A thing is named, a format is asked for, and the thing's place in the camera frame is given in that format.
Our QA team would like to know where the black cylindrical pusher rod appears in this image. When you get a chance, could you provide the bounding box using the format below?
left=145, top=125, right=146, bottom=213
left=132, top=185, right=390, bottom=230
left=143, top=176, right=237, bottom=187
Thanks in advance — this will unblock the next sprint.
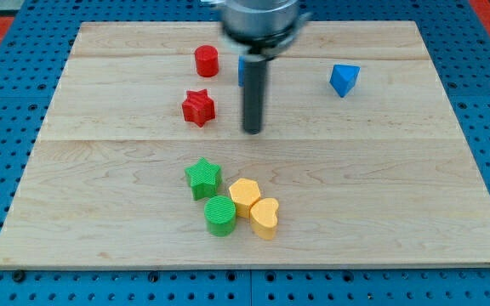
left=242, top=58, right=268, bottom=134

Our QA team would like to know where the red star block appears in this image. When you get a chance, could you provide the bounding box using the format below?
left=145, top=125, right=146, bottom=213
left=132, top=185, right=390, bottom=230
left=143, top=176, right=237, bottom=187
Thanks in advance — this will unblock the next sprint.
left=181, top=89, right=216, bottom=128

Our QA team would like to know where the blue triangle block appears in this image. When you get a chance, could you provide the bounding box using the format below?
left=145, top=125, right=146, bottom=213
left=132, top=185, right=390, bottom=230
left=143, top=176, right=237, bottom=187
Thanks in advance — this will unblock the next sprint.
left=329, top=64, right=361, bottom=98

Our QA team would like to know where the green star block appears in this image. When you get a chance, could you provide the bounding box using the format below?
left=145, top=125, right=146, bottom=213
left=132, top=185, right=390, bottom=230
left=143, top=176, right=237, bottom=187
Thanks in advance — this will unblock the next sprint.
left=185, top=157, right=222, bottom=201

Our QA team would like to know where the blue block behind rod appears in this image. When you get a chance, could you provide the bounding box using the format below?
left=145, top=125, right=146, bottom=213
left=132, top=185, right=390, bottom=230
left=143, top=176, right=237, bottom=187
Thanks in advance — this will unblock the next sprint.
left=237, top=55, right=245, bottom=88

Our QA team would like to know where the red cylinder block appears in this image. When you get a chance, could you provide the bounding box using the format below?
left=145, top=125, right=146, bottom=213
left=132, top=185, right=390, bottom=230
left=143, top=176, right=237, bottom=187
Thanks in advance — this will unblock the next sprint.
left=194, top=45, right=219, bottom=77

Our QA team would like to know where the yellow hexagon block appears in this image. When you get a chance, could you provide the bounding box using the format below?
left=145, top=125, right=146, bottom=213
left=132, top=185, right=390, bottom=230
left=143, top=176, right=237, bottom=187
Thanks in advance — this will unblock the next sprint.
left=229, top=178, right=261, bottom=218

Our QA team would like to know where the wooden board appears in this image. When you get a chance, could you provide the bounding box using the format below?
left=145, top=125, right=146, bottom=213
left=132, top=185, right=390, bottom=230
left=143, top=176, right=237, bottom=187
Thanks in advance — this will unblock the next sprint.
left=0, top=21, right=490, bottom=270

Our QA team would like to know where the green cylinder block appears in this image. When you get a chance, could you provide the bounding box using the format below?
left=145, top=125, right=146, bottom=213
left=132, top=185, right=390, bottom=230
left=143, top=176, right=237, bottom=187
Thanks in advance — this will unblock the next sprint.
left=204, top=195, right=236, bottom=236

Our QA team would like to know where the yellow heart block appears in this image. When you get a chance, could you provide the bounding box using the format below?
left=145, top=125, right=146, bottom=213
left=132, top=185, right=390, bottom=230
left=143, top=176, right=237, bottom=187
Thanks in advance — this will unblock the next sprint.
left=250, top=198, right=279, bottom=240

